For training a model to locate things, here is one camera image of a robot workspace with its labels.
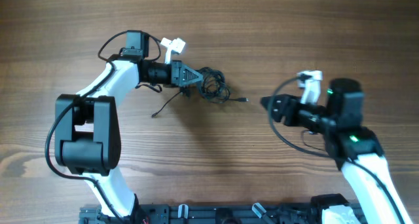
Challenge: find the black USB cable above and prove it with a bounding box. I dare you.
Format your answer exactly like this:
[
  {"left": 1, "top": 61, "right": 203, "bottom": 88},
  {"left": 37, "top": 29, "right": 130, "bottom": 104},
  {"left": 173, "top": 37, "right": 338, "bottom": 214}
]
[{"left": 151, "top": 66, "right": 249, "bottom": 119}]

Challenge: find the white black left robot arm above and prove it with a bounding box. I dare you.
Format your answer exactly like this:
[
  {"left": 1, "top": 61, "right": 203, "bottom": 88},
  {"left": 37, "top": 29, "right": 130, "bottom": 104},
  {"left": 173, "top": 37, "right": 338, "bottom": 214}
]
[{"left": 45, "top": 30, "right": 203, "bottom": 223}]

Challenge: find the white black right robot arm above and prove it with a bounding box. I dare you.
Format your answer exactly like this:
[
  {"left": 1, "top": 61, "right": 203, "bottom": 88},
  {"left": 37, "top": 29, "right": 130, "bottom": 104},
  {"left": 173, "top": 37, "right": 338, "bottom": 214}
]
[{"left": 261, "top": 74, "right": 412, "bottom": 223}]

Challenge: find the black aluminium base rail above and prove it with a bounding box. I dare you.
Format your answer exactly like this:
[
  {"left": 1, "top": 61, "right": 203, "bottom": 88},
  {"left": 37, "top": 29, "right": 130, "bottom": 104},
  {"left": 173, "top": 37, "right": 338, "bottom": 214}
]
[{"left": 78, "top": 202, "right": 371, "bottom": 224}]

